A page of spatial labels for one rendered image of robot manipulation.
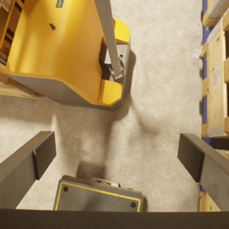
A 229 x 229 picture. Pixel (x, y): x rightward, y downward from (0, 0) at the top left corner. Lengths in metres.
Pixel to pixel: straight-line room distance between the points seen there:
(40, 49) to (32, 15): 0.23
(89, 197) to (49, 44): 1.13
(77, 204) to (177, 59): 1.68
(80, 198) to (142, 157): 0.68
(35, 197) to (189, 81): 1.98
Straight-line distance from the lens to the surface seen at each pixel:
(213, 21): 1.82
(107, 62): 1.38
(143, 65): 1.85
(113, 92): 1.39
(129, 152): 1.66
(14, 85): 1.51
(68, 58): 0.99
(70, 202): 1.50
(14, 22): 1.56
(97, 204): 1.45
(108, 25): 0.89
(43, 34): 1.08
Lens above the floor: 1.66
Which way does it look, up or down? 79 degrees down
